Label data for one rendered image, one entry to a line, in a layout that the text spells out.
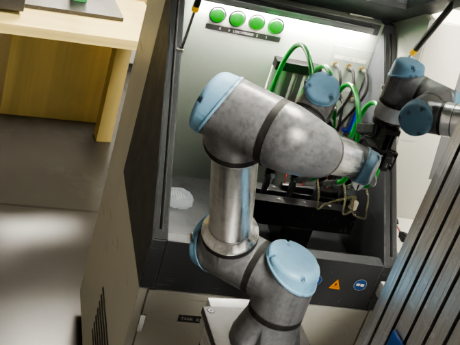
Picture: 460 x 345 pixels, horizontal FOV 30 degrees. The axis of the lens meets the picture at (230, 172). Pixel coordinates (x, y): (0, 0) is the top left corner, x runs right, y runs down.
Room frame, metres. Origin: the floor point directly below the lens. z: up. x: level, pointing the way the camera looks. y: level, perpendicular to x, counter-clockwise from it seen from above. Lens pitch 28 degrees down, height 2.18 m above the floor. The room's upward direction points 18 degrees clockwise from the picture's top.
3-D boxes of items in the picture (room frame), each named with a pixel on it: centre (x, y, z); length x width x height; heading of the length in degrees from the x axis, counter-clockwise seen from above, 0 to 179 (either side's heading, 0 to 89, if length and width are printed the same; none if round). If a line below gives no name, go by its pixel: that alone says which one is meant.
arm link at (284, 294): (1.45, -0.17, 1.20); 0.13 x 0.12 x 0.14; 70
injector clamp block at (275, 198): (2.22, -0.22, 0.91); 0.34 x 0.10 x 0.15; 109
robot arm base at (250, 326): (1.44, -0.18, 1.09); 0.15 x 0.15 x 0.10
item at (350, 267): (1.95, -0.19, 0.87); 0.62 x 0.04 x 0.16; 109
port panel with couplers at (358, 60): (2.51, -0.25, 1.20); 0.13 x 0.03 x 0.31; 109
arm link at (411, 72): (1.92, -0.33, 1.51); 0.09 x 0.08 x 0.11; 66
